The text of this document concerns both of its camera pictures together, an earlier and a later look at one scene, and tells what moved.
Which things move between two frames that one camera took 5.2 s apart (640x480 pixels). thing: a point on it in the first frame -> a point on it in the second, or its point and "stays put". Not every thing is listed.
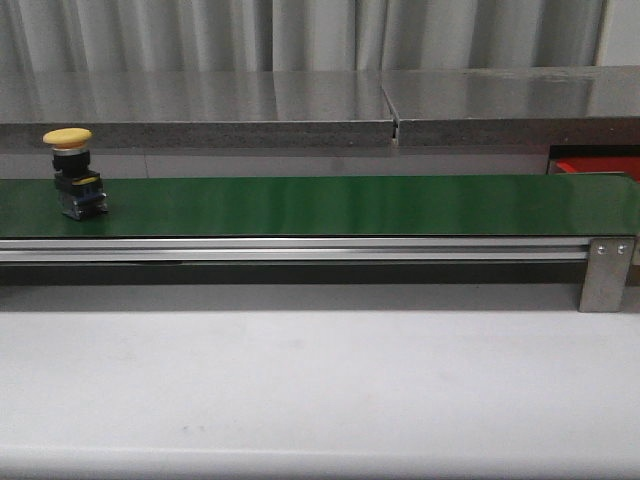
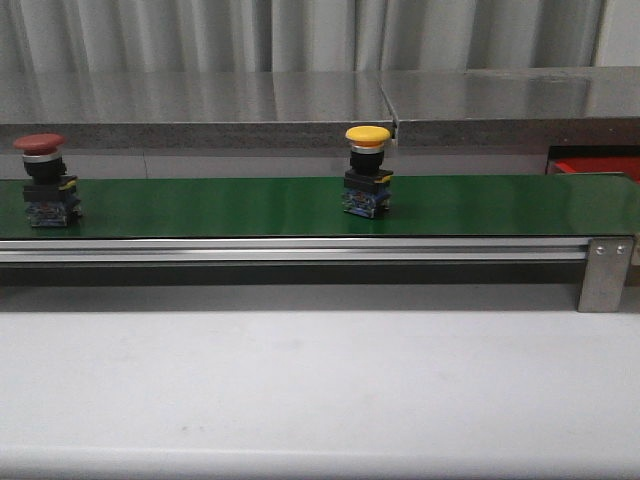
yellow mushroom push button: (80, 191) -> (367, 187)
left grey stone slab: (198, 109) stays put
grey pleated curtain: (182, 35) stays put
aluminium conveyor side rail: (294, 249) stays put
